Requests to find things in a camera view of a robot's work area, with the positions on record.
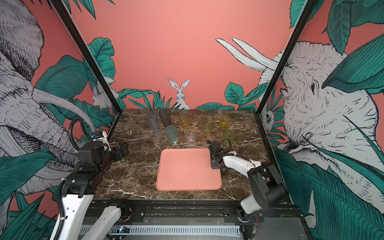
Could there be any pink plastic tray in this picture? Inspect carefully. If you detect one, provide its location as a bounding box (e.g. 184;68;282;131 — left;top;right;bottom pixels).
156;148;222;191

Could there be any blue-grey clear tumbler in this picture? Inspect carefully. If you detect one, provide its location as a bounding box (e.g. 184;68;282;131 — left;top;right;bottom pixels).
145;111;159;132

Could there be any amber yellow tumbler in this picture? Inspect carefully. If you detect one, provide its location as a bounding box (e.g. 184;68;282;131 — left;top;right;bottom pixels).
178;110;191;130

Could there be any dark smoky tumbler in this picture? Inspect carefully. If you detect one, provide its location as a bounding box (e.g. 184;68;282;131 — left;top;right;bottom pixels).
159;109;171;128

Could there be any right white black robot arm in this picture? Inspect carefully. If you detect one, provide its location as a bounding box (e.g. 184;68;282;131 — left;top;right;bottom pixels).
206;140;289;215

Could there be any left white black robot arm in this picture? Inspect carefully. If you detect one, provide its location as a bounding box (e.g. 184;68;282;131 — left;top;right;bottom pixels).
51;141;129;240

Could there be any pink clear tumbler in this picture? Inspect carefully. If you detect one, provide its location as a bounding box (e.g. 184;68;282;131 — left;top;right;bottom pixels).
201;134;214;148

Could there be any light green tumbler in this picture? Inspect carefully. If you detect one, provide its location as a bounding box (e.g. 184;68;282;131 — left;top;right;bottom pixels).
202;116;215;134

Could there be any clear colourless tumbler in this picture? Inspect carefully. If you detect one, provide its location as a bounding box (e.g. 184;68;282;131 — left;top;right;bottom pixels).
184;126;198;146

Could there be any yellow short tumbler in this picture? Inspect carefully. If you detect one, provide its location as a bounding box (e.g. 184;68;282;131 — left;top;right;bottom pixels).
219;114;232;130

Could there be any teal frosted tumbler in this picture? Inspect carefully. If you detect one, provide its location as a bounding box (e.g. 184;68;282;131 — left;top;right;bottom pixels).
165;125;178;144

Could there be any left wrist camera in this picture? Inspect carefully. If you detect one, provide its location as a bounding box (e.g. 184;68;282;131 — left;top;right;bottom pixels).
91;131;111;152

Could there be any left black corrugated cable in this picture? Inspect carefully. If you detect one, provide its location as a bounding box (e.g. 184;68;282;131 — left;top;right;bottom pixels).
68;117;91;151

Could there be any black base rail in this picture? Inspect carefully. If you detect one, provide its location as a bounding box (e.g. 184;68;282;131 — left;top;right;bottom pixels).
86;199;304;225

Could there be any white slotted cable duct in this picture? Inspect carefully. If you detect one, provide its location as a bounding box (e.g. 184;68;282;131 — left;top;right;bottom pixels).
108;225;242;237

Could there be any left black frame post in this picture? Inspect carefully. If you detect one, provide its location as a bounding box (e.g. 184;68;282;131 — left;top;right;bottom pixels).
49;0;123;115

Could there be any black frame post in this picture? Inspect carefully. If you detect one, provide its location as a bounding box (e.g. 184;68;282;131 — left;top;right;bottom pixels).
256;0;318;115
49;0;123;115

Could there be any right black frame post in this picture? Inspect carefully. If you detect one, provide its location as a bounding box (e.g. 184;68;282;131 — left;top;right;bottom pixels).
256;0;318;115

